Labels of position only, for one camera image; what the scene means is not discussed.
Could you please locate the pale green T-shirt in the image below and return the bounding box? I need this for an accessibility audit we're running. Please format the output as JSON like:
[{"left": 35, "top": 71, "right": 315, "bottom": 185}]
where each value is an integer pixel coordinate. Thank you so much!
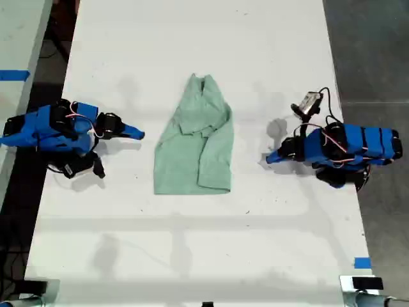
[{"left": 153, "top": 73, "right": 235, "bottom": 196}]

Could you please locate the long blue tape strip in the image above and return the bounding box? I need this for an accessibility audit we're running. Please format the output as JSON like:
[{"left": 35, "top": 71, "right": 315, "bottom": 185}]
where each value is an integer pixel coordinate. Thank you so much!
[{"left": 0, "top": 69, "right": 31, "bottom": 81}]

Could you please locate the short blue tape strip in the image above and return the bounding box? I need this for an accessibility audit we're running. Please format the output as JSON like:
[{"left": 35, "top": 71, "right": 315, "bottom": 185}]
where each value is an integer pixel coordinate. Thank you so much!
[{"left": 353, "top": 256, "right": 373, "bottom": 270}]

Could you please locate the small black box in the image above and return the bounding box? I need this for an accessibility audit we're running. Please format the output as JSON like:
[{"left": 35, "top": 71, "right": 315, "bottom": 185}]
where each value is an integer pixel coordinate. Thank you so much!
[
  {"left": 351, "top": 276, "right": 384, "bottom": 290},
  {"left": 23, "top": 279, "right": 49, "bottom": 294}
]

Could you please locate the metal table leg pipe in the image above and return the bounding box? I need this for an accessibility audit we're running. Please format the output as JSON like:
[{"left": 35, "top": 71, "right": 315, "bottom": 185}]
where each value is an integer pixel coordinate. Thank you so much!
[
  {"left": 353, "top": 292, "right": 409, "bottom": 307},
  {"left": 0, "top": 295, "right": 46, "bottom": 307}
]

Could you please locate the short black camera stalk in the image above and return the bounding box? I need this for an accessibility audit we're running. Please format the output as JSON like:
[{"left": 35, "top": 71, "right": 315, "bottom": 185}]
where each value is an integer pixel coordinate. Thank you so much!
[
  {"left": 90, "top": 151, "right": 107, "bottom": 178},
  {"left": 291, "top": 103, "right": 313, "bottom": 139}
]

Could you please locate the silver and black camera box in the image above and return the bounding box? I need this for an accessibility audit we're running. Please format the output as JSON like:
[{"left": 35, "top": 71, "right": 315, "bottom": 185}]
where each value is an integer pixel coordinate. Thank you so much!
[{"left": 298, "top": 91, "right": 322, "bottom": 114}]

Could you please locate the black camera box with label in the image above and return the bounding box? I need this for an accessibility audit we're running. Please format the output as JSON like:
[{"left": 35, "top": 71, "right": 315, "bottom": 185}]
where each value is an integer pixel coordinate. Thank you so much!
[{"left": 62, "top": 156, "right": 94, "bottom": 179}]

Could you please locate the white corner bracket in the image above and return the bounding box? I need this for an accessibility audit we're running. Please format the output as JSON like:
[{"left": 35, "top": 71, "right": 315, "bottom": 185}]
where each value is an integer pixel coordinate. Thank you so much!
[
  {"left": 23, "top": 278, "right": 61, "bottom": 302},
  {"left": 339, "top": 274, "right": 389, "bottom": 294}
]

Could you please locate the black floor cable bundle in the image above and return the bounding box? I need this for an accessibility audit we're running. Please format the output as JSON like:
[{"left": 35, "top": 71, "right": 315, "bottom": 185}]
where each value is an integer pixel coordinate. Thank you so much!
[{"left": 0, "top": 220, "right": 30, "bottom": 290}]

